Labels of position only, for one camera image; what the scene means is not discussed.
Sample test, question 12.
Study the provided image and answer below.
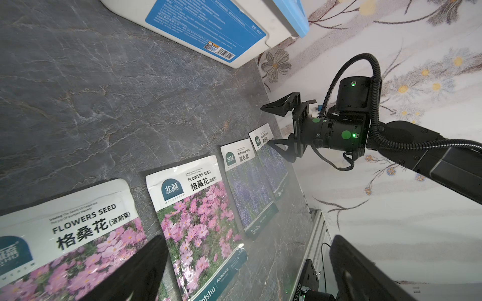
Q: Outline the lavender seed packet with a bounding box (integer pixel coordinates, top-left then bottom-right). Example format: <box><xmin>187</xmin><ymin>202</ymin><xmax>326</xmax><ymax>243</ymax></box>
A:
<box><xmin>220</xmin><ymin>139</ymin><xmax>279</xmax><ymax>240</ymax></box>
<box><xmin>249</xmin><ymin>123</ymin><xmax>288</xmax><ymax>200</ymax></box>

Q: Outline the pink cosmos seed packet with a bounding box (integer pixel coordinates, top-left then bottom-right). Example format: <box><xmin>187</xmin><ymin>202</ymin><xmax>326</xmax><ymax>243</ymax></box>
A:
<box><xmin>146</xmin><ymin>156</ymin><xmax>247</xmax><ymax>300</ymax></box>
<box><xmin>1</xmin><ymin>179</ymin><xmax>148</xmax><ymax>300</ymax></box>

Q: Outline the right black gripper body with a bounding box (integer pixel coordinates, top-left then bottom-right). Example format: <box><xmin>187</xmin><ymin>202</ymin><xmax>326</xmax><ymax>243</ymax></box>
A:
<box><xmin>292</xmin><ymin>100</ymin><xmax>330</xmax><ymax>158</ymax></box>

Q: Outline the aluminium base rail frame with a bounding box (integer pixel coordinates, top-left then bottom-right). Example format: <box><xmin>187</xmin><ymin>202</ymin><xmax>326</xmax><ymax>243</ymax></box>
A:
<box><xmin>288</xmin><ymin>209</ymin><xmax>338</xmax><ymax>300</ymax></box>

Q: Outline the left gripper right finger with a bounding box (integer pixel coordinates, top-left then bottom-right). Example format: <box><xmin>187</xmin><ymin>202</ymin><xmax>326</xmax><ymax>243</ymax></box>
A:
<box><xmin>330</xmin><ymin>235</ymin><xmax>414</xmax><ymax>300</ymax></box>

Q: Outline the blue lidded storage box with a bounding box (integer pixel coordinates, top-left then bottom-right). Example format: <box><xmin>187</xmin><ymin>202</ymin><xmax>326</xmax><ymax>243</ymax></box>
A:
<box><xmin>101</xmin><ymin>0</ymin><xmax>310</xmax><ymax>68</ymax></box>

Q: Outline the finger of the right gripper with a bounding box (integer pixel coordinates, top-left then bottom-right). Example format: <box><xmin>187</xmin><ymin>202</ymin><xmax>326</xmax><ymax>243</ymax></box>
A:
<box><xmin>261</xmin><ymin>92</ymin><xmax>301</xmax><ymax>117</ymax></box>
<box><xmin>267</xmin><ymin>138</ymin><xmax>297</xmax><ymax>163</ymax></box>

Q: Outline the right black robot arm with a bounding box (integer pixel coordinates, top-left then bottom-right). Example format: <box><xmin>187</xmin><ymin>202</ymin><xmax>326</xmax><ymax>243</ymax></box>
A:
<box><xmin>261</xmin><ymin>76</ymin><xmax>481</xmax><ymax>203</ymax></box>

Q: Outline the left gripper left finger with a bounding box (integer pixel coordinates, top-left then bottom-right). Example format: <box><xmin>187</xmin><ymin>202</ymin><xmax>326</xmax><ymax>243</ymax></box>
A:
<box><xmin>82</xmin><ymin>235</ymin><xmax>169</xmax><ymax>300</ymax></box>

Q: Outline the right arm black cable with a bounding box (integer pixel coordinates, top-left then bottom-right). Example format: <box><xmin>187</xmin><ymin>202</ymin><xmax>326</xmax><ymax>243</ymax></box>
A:
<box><xmin>311</xmin><ymin>52</ymin><xmax>482</xmax><ymax>172</ymax></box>

